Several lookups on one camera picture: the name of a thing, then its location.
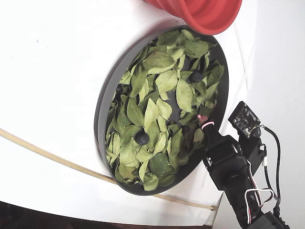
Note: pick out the red plastic bowl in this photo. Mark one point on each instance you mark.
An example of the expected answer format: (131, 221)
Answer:
(209, 14)

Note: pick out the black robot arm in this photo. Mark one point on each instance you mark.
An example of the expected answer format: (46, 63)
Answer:
(238, 205)

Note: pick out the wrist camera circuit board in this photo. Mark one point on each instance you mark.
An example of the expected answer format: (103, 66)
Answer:
(244, 118)

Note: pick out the small dark blueberry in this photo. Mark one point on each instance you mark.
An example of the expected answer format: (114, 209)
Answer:
(119, 89)

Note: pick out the large dark blueberry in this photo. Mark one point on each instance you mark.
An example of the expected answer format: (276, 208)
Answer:
(142, 138)
(196, 77)

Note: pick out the pile of green leaves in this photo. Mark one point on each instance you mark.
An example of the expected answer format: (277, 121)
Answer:
(164, 81)

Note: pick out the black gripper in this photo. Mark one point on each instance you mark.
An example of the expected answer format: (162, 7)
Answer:
(222, 146)

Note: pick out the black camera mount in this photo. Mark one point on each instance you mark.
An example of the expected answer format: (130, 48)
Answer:
(256, 152)

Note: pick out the dark grey round bowl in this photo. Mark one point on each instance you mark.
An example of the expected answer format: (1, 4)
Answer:
(104, 114)

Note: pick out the beige rubber tube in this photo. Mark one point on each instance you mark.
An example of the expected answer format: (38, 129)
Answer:
(50, 177)

